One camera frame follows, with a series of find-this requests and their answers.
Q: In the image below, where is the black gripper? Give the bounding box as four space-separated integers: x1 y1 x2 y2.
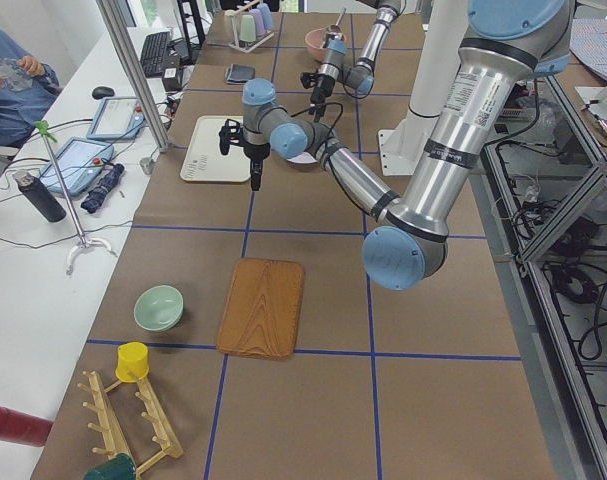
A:
244 142 269 191
310 73 336 122

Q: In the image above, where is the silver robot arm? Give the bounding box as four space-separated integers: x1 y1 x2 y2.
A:
300 1 407 122
238 1 574 290

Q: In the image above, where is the cream bear tray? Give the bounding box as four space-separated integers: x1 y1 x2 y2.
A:
179 115 250 183

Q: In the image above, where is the wooden tray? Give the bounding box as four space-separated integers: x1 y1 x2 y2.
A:
216 258 305 360

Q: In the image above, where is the white plate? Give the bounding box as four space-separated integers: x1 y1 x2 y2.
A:
288 152 317 168

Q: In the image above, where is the pink bowl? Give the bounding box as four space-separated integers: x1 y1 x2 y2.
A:
304 27 327 63

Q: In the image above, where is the grey folded cloth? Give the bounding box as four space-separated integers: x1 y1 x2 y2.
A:
224 64 256 85

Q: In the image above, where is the purple pastel cup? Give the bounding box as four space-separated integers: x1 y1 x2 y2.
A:
249 8 266 37

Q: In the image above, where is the blue pastel cup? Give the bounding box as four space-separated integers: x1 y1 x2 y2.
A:
257 3 274 31

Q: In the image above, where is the green pastel cup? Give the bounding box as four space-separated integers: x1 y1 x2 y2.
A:
239 13 256 45

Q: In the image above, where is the white cup rack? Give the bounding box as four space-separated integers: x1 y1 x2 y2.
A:
224 0 275 53

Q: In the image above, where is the small black box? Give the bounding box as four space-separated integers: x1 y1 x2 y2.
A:
162 67 183 92

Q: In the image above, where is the far teach pendant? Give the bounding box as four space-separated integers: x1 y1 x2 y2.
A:
86 97 145 141

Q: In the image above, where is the teach pendant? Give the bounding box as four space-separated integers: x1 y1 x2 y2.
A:
48 137 114 197
86 97 145 141

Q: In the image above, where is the black keyboard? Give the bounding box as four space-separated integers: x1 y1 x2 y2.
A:
139 31 171 78

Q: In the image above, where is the folded navy umbrella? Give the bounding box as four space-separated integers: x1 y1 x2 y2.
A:
81 163 125 214

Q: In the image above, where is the green ceramic bowl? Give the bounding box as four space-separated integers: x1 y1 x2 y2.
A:
133 285 184 332

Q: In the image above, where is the black computer mouse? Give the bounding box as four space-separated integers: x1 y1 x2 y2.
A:
91 86 115 100

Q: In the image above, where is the near teach pendant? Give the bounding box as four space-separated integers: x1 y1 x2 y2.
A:
48 137 114 197

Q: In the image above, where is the metal stand with green clip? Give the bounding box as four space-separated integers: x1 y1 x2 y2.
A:
35 120 118 276

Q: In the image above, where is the yellow cup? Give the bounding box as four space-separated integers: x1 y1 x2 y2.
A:
115 342 150 383

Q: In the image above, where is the black water bottle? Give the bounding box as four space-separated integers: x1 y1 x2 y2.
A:
13 170 66 223

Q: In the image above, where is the person in blue hoodie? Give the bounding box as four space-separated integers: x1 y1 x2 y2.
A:
0 29 61 147

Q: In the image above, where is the wooden cup rack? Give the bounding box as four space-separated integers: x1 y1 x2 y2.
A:
77 370 185 479

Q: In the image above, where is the dark green cup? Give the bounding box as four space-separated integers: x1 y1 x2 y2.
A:
83 453 137 480

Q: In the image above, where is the red cylinder bottle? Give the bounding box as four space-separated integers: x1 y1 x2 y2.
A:
0 406 53 447

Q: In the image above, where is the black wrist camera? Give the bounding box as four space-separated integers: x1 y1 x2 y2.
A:
219 118 243 156
300 72 317 89

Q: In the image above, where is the aluminium frame post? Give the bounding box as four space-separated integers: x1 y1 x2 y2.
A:
96 0 170 153

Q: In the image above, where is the white camera pillar base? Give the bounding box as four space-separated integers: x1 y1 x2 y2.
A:
379 0 468 176

